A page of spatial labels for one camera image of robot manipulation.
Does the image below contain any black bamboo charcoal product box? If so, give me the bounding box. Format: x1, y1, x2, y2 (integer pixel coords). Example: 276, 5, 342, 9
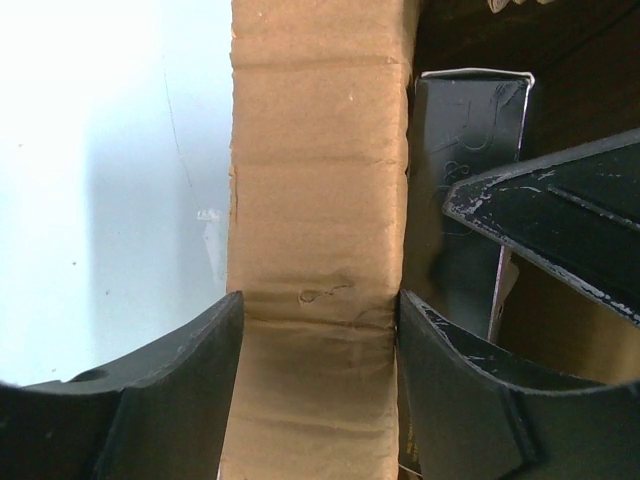
402, 68, 535, 341

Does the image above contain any brown cardboard express box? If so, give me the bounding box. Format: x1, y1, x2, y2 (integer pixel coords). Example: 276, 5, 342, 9
221, 1, 639, 479

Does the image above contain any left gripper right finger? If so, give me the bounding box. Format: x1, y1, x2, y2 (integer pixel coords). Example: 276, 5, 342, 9
398, 290, 639, 479

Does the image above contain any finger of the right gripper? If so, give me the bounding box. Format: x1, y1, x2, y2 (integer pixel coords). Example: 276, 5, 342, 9
443, 129, 639, 325

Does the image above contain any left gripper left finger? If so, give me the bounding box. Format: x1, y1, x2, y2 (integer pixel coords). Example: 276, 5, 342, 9
1, 292, 244, 479

